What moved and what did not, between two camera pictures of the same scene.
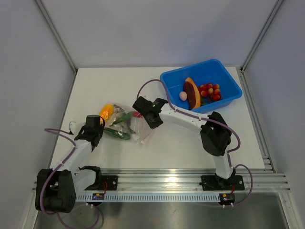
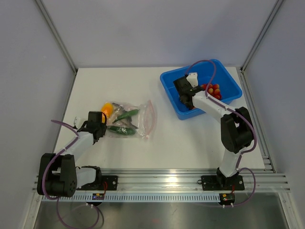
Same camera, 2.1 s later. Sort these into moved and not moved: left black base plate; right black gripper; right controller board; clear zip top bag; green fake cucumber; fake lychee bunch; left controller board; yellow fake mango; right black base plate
Moved: right black gripper; green fake cucumber; clear zip top bag
Not moved: left black base plate; fake lychee bunch; left controller board; right black base plate; right controller board; yellow fake mango
